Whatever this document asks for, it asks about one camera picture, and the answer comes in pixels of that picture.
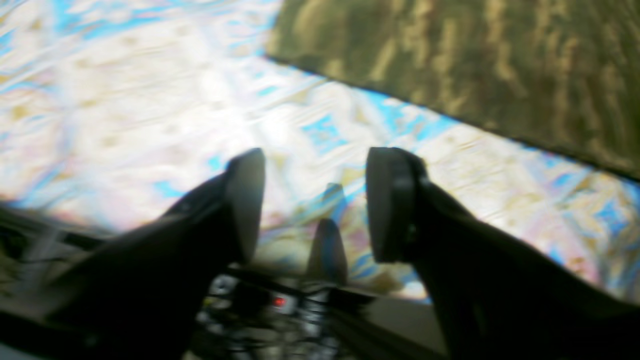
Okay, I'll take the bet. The patterned tile tablecloth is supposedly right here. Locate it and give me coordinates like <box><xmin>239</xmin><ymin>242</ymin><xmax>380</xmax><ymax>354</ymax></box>
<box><xmin>0</xmin><ymin>0</ymin><xmax>639</xmax><ymax>302</ymax></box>

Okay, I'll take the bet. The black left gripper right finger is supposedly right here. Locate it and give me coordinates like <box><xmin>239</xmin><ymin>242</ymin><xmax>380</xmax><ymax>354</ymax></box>
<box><xmin>365</xmin><ymin>146</ymin><xmax>639</xmax><ymax>360</ymax></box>

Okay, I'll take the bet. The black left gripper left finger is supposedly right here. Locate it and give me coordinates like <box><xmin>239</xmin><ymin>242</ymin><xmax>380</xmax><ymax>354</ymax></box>
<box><xmin>45</xmin><ymin>148</ymin><xmax>266</xmax><ymax>360</ymax></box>

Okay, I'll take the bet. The camouflage T-shirt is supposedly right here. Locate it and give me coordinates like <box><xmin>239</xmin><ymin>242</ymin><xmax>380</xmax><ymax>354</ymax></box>
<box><xmin>266</xmin><ymin>0</ymin><xmax>640</xmax><ymax>180</ymax></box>

